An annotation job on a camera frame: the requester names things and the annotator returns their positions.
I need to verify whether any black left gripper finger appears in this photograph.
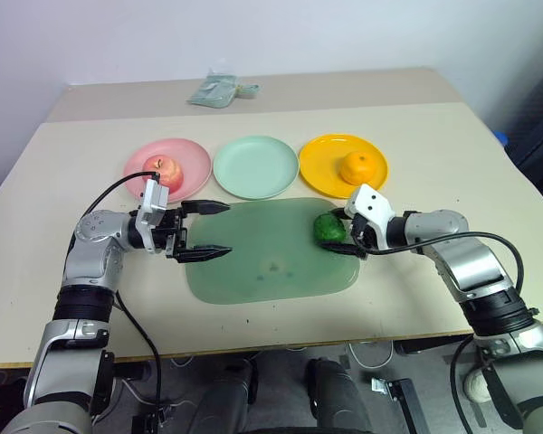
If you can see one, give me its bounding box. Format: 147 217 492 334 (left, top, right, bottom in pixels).
180 199 232 217
174 243 234 265

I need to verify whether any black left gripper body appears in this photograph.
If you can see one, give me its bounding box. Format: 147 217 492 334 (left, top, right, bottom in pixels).
156 205 190 264

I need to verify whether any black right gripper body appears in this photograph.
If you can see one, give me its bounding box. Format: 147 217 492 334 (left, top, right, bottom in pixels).
348 213 382 252

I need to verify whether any dark green bumpy fruit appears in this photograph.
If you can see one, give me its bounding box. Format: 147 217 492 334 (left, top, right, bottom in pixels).
312 212 347 243

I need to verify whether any pink plate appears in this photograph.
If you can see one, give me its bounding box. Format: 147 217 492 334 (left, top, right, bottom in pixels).
122 137 212 205

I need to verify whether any yellow plate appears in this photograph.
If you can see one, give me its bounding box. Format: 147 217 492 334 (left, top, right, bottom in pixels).
298 133 390 200

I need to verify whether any pale green plate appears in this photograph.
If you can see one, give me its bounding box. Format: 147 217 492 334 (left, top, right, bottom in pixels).
213 135 299 201

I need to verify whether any orange mandarin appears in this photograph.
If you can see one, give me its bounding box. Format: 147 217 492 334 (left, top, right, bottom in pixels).
340 151 378 187

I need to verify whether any red apple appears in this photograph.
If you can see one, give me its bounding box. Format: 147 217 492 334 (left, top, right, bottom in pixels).
142 155 185 193

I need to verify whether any translucent green mat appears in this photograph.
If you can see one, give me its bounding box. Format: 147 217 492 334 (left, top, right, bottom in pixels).
184 196 362 306

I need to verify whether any pale green plastic bag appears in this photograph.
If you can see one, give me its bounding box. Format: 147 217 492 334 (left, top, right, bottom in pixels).
187 67 262 110

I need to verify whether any dark grey rounded shape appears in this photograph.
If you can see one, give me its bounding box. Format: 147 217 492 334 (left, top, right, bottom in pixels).
305 356 375 434
187 356 259 434

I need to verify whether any white round floor object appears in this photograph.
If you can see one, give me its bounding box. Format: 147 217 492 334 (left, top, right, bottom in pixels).
462 368 492 404

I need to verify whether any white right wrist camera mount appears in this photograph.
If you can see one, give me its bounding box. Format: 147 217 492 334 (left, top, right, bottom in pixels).
345 183 397 250

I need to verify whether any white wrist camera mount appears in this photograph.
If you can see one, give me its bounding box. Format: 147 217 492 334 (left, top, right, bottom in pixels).
134 177 171 253
345 183 397 250

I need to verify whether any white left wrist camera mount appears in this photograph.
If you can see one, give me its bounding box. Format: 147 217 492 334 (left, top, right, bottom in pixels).
134 177 171 253

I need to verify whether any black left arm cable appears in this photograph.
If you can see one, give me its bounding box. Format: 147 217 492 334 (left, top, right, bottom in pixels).
81 170 164 424

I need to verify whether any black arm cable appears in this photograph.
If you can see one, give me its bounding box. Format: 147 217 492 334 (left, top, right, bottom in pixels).
364 231 526 434
81 170 164 424

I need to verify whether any white floor cable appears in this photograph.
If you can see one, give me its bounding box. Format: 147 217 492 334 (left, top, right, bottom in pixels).
343 339 395 371

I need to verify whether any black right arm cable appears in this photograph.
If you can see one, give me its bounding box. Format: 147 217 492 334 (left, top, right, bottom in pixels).
364 231 526 434

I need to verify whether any black metal bracket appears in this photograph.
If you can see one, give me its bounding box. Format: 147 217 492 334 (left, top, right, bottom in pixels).
371 377 425 434

